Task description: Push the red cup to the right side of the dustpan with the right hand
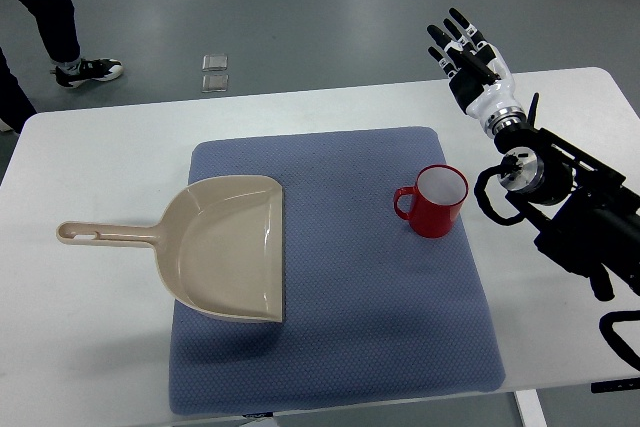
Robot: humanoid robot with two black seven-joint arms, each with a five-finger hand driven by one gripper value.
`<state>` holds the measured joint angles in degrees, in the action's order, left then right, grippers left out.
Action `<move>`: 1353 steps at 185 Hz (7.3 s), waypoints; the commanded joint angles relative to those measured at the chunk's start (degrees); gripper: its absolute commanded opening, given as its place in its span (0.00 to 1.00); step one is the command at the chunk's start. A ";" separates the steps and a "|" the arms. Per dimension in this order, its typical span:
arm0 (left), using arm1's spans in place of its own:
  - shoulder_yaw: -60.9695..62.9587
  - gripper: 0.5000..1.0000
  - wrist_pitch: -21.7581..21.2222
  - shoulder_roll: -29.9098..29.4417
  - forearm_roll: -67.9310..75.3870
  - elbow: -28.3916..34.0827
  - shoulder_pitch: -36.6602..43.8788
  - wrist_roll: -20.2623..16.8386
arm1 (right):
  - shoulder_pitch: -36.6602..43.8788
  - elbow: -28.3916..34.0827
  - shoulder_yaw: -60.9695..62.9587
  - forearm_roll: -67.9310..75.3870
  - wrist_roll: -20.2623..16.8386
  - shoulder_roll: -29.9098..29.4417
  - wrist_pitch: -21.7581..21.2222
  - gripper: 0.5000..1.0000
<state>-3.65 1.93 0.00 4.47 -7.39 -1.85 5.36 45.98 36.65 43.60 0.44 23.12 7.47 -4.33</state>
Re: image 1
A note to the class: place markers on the lower metal floor plate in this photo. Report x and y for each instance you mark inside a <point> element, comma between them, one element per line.
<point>215,83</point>

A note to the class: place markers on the person in black trousers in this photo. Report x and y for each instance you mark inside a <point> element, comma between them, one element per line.
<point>55,20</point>

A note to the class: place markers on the red cup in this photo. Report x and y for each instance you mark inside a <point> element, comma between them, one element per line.
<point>432,204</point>

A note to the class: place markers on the upper metal floor plate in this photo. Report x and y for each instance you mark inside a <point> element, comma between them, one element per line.
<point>214,62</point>

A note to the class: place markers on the beige plastic dustpan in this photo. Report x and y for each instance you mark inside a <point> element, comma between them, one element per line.
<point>218,247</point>

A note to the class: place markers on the metal floor plate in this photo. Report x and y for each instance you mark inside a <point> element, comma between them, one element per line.
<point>215,83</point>
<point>214,62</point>

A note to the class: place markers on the white table leg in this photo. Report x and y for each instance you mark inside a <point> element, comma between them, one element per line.
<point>530,409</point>

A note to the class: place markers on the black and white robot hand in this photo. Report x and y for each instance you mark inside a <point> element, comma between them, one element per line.
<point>478,76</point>

